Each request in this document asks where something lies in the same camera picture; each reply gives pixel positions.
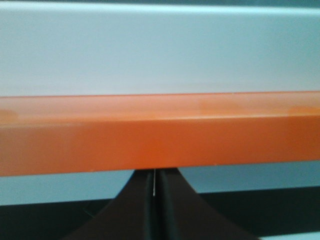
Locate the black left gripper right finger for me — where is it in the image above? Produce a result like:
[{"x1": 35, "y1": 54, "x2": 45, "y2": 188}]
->
[{"x1": 155, "y1": 168, "x2": 257, "y2": 240}]

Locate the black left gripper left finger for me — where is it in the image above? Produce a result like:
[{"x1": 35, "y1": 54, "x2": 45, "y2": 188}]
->
[{"x1": 64, "y1": 170, "x2": 153, "y2": 240}]

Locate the white drawer front panel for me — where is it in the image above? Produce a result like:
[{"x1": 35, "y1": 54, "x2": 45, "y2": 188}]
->
[{"x1": 0, "y1": 2, "x2": 320, "y2": 201}]

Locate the orange drawer handle bar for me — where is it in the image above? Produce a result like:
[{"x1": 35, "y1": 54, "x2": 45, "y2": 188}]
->
[{"x1": 0, "y1": 91, "x2": 320, "y2": 177}]

